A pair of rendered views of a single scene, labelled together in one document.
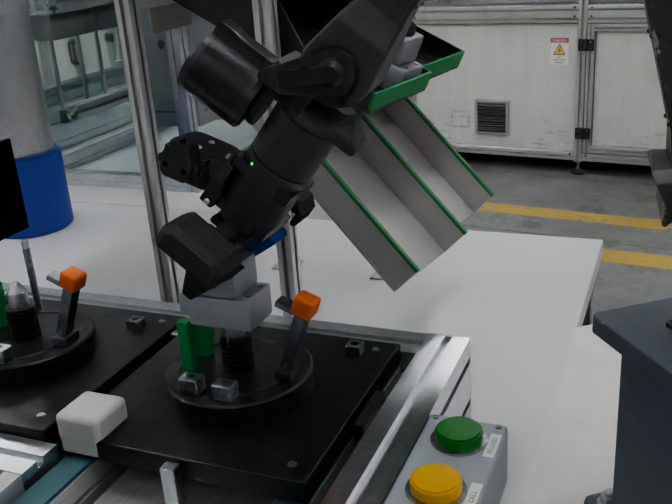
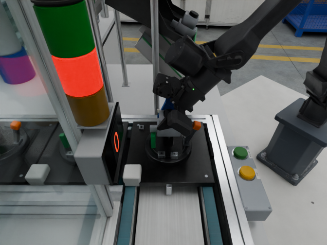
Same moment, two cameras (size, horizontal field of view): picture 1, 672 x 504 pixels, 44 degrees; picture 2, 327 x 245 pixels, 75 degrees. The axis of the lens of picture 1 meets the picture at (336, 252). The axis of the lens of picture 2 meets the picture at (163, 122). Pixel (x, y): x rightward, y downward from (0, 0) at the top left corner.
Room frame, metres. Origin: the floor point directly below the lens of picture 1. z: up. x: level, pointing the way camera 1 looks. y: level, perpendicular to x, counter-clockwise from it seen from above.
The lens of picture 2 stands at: (0.31, 0.28, 1.46)
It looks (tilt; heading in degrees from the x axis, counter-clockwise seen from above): 42 degrees down; 336
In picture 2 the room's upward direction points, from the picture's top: straight up
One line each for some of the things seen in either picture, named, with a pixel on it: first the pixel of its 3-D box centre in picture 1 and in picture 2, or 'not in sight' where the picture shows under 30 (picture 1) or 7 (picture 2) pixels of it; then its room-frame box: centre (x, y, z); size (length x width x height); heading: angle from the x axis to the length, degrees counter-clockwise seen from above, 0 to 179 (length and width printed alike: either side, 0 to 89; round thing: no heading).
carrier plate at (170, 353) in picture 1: (242, 393); (168, 149); (0.70, 0.10, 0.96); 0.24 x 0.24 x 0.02; 66
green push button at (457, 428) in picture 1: (458, 438); (240, 153); (0.60, -0.09, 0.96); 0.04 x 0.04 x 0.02
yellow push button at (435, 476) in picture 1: (435, 488); (246, 173); (0.53, -0.06, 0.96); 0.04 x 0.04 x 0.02
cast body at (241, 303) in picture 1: (218, 282); (165, 122); (0.70, 0.11, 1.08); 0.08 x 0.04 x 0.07; 67
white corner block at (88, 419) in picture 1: (93, 424); (132, 175); (0.65, 0.23, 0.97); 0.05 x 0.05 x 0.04; 66
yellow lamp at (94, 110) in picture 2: not in sight; (88, 101); (0.57, 0.28, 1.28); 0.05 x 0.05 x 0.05
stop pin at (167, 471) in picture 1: (173, 485); (169, 189); (0.58, 0.15, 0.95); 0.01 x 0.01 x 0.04; 66
